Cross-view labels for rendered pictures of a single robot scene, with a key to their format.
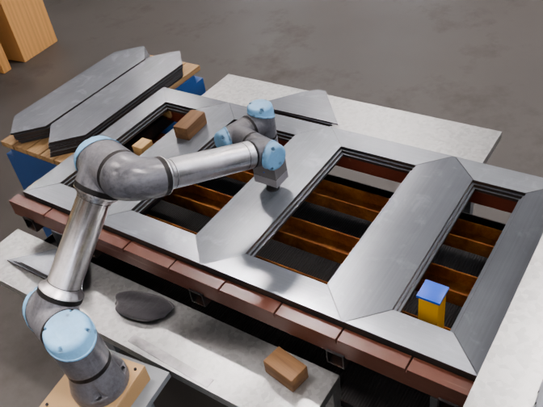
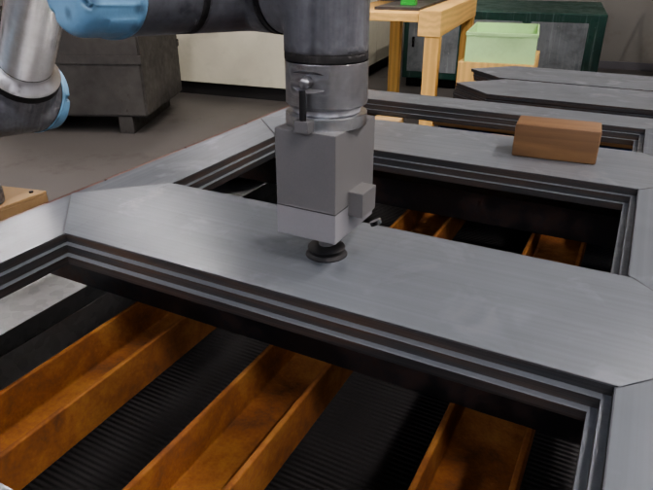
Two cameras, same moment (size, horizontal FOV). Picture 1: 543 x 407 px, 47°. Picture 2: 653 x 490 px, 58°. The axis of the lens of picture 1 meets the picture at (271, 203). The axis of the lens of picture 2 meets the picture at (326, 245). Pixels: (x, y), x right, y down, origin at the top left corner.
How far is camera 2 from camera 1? 1.81 m
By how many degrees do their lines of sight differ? 65
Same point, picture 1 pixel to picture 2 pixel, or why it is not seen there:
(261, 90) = not seen: outside the picture
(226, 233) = (155, 209)
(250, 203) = (259, 228)
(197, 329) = (34, 292)
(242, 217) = (207, 222)
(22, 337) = not seen: hidden behind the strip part
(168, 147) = (478, 142)
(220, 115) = (639, 175)
